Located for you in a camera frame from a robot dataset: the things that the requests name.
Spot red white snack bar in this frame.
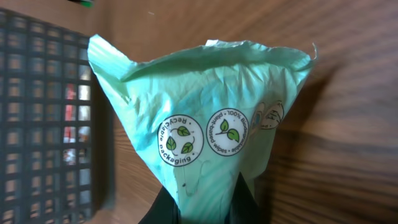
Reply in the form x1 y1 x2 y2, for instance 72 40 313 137
63 84 76 166

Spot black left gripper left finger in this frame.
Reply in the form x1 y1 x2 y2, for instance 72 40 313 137
139 187 179 224

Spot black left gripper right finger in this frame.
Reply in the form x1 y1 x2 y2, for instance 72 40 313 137
228 174 260 224

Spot teal wipes packet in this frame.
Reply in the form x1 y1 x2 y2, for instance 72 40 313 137
88 35 315 223

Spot grey plastic mesh basket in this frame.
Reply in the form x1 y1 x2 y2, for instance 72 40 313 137
1 9 116 223

